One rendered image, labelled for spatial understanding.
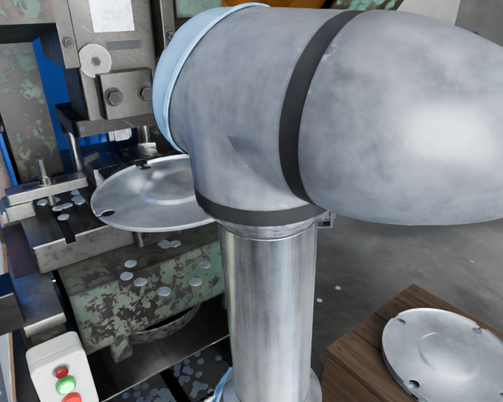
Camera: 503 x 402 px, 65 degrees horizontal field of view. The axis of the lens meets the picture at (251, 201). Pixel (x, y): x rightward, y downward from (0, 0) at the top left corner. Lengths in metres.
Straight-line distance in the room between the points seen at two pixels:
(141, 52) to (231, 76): 0.58
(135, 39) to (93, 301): 0.48
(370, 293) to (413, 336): 0.69
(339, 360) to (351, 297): 0.72
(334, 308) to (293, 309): 1.28
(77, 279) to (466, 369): 0.83
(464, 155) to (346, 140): 0.05
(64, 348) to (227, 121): 0.52
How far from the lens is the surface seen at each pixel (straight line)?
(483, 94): 0.20
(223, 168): 0.26
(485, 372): 1.06
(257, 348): 0.39
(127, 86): 0.77
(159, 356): 1.06
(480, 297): 1.89
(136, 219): 0.63
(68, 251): 0.81
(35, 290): 0.79
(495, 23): 3.91
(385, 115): 0.18
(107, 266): 0.80
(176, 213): 0.62
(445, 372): 1.01
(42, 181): 0.89
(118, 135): 0.88
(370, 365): 1.00
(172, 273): 0.81
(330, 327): 1.56
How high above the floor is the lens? 1.10
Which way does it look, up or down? 28 degrees down
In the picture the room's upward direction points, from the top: straight up
